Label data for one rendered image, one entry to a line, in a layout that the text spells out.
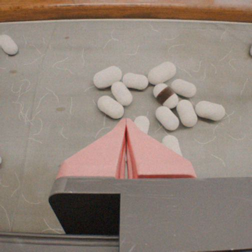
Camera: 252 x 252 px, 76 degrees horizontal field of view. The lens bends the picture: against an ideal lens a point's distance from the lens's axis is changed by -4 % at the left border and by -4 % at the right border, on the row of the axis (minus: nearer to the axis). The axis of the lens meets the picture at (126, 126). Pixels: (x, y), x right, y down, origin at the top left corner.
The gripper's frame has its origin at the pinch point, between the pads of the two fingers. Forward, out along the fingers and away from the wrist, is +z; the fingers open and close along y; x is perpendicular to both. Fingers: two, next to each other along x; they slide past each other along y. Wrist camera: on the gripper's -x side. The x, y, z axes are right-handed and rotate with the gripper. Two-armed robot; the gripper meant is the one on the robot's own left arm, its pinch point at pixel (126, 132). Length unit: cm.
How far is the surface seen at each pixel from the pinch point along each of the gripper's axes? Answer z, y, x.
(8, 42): 14.2, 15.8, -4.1
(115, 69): 10.4, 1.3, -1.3
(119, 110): 6.8, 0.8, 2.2
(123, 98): 7.9, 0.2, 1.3
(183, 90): 8.9, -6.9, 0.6
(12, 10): 18.1, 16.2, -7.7
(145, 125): 5.4, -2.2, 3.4
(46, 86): 11.0, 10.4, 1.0
